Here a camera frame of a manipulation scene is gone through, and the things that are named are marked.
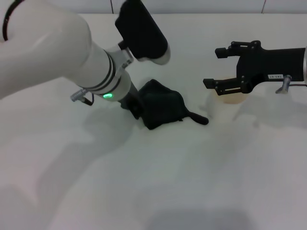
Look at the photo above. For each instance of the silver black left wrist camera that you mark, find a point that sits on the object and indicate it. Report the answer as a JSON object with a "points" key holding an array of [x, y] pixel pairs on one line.
{"points": [[141, 31]]}

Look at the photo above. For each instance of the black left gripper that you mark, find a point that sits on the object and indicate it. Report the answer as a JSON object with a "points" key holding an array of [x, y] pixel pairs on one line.
{"points": [[134, 105]]}

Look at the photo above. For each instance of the white paper cup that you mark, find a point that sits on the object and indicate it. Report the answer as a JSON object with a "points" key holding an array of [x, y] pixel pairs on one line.
{"points": [[224, 110]]}

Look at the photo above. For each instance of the dark cloth rag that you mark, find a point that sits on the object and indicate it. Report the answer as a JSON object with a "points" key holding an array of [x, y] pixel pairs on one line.
{"points": [[163, 107]]}

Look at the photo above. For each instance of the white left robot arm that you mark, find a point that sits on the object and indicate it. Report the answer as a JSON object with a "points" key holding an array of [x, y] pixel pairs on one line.
{"points": [[55, 48]]}

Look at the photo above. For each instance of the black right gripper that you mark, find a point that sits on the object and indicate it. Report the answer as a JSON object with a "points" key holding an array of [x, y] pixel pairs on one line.
{"points": [[271, 64]]}

